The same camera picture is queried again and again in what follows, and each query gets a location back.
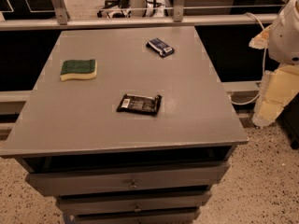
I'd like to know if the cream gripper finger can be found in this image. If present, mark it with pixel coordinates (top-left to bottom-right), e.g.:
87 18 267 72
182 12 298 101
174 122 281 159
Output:
252 64 299 127
249 26 271 49

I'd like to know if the blue rxbar blueberry wrapper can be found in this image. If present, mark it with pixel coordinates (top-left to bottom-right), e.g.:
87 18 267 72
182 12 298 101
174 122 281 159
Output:
146 38 175 58

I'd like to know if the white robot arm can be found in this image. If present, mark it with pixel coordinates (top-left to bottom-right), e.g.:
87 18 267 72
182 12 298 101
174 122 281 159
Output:
249 0 299 127

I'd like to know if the green and yellow sponge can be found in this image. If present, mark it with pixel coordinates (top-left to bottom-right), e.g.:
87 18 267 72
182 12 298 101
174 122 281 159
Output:
60 59 97 81

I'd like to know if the top grey drawer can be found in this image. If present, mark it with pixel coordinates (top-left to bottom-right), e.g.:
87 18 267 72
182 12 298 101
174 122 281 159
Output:
26 161 230 196

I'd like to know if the grey drawer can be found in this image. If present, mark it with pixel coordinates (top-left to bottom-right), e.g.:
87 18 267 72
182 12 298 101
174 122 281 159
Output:
64 207 200 224
57 189 211 215
26 161 230 196

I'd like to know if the black snack bar wrapper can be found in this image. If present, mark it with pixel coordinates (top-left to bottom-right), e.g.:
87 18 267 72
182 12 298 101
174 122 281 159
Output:
117 94 162 115

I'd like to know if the black office chair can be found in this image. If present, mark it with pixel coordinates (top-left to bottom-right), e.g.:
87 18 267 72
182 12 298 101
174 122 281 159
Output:
97 0 130 18

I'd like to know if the grey drawer cabinet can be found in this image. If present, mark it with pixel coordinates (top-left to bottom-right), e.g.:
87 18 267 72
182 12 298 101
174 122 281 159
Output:
0 25 249 224

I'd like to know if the bottom grey drawer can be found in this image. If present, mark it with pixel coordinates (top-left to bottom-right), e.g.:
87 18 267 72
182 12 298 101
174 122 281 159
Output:
64 207 200 224

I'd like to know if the grey metal railing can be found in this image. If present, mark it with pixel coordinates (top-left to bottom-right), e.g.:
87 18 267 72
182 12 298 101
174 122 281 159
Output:
0 0 290 31

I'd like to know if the middle grey drawer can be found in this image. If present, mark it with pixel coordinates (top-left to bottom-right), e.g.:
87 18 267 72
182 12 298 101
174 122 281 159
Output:
57 189 211 215

